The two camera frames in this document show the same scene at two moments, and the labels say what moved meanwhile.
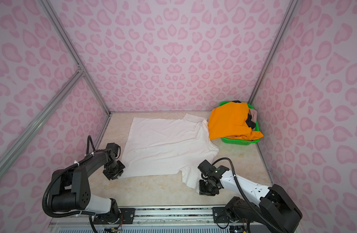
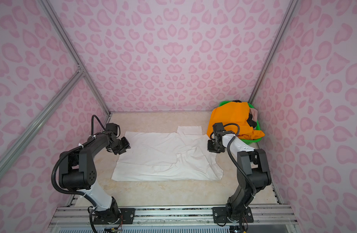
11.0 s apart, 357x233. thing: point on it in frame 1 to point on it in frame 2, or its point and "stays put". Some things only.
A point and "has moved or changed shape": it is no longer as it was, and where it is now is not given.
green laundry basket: (235, 141) stays put
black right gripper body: (205, 189) to (212, 148)
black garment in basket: (249, 122) stays put
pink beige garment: (254, 114) stays put
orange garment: (229, 120) stays put
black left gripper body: (115, 170) to (121, 146)
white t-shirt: (155, 147) has moved or changed shape
